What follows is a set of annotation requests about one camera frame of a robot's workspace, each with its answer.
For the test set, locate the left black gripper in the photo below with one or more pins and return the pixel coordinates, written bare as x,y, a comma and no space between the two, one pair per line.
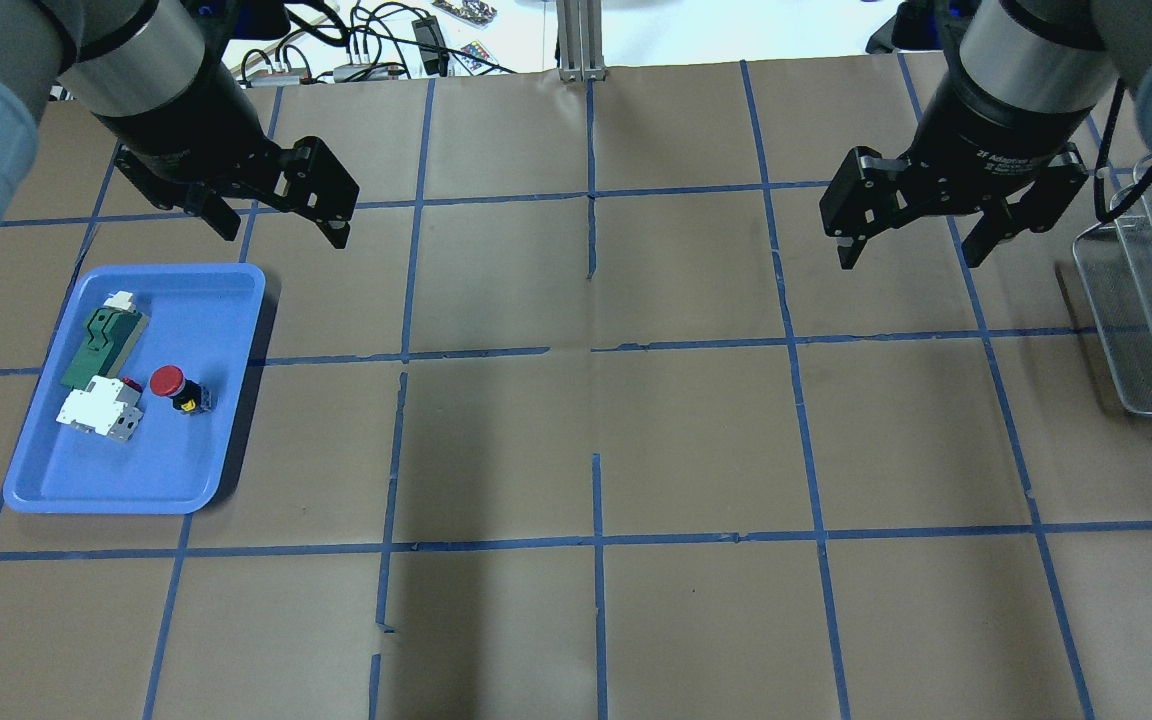
183,118

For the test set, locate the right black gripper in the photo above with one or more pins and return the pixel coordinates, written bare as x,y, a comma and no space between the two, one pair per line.
998,128

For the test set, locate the red emergency push button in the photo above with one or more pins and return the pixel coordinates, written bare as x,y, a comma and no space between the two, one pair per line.
186,396

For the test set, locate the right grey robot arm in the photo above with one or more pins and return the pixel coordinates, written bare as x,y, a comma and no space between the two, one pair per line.
1046,56

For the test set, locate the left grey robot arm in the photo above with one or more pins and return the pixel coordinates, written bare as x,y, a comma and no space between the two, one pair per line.
152,72

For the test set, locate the blue plastic tray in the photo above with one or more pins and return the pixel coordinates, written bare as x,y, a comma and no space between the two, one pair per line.
203,318

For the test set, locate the green white relay module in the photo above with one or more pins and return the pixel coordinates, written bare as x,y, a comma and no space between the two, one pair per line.
108,337

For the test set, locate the black power adapter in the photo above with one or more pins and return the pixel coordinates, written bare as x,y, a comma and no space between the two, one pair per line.
429,38

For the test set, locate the white circuit breaker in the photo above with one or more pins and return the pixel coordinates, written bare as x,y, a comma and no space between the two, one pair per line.
107,407

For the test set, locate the aluminium frame post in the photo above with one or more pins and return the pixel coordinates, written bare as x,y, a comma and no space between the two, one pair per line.
580,56

